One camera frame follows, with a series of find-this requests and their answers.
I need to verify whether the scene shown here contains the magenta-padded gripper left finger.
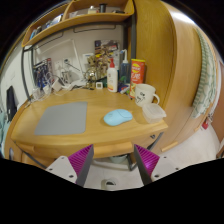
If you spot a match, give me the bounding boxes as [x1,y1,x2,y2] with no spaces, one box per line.
[45,144,95,187]

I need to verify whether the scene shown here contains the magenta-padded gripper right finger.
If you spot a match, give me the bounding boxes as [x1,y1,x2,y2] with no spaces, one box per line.
[133,144,183,186]

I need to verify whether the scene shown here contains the light blue computer mouse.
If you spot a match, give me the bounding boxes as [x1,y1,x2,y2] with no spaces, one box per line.
[102,108,134,127]

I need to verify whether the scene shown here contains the grey mouse pad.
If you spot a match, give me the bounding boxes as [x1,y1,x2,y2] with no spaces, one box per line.
[33,101,89,136]

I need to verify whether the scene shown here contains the clear plastic food container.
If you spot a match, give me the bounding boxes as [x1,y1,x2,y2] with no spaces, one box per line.
[141,102,167,124]

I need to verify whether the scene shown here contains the teal bedding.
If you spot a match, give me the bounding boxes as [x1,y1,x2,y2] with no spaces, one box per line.
[0,109,11,158]

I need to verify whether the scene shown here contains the white mug with face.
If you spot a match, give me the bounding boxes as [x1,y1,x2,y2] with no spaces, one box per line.
[134,83,161,108]

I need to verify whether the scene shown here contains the small blue box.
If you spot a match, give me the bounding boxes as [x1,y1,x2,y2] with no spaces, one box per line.
[118,83,132,95]

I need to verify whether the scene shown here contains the red and yellow snack can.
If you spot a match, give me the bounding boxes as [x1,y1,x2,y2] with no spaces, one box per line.
[129,58,147,99]

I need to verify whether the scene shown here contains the blue model kit box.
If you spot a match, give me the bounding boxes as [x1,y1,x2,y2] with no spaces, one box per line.
[33,58,54,89]

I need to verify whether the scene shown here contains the green striped hanging towel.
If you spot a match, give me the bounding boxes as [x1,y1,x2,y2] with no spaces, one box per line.
[191,28,218,119]

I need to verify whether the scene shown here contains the tan tree figurine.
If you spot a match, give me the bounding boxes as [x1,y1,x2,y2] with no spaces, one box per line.
[84,54,108,89]

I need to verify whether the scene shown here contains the white desk lamp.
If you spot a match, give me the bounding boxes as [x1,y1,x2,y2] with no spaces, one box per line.
[34,38,87,88]

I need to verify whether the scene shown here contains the wooden shelf unit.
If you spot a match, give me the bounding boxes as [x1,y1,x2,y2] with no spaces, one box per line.
[21,0,136,48]

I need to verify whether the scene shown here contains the dark metal desk frame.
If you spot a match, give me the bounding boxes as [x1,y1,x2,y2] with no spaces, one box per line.
[20,19,138,103]

